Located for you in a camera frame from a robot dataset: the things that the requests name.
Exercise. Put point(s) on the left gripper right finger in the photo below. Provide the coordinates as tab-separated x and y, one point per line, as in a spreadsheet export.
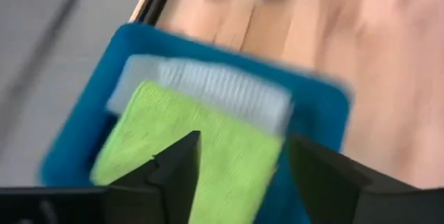
333	186

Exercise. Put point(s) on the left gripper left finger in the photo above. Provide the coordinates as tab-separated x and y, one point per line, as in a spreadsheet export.
166	186

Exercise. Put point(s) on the green microfiber towel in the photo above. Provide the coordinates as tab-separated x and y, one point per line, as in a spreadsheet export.
229	154

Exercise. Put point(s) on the grey microfiber towel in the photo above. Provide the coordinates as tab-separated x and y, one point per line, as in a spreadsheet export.
222	85

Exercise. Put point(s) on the teal plastic bin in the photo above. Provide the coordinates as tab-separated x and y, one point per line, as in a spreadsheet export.
319	113

